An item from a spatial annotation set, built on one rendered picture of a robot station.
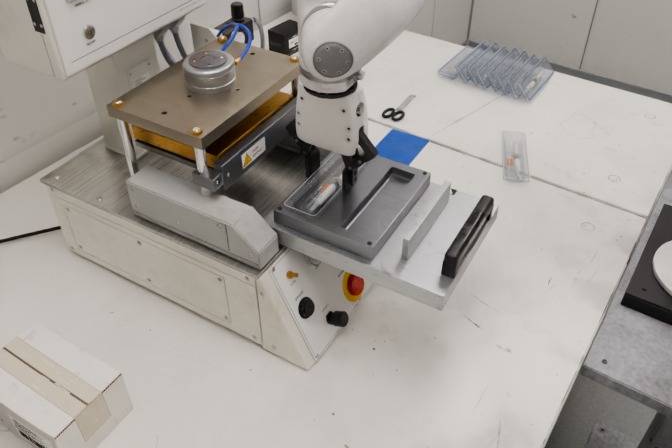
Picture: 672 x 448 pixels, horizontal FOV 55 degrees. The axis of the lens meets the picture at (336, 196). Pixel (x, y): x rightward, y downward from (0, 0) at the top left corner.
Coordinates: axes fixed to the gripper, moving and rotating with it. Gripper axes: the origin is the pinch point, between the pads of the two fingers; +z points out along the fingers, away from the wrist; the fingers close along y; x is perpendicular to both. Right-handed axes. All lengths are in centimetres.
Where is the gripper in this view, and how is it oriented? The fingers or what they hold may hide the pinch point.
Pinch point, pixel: (330, 171)
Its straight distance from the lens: 98.8
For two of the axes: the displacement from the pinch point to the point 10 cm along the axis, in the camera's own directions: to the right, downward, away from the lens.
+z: 0.0, 7.8, 6.3
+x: -5.0, 5.4, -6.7
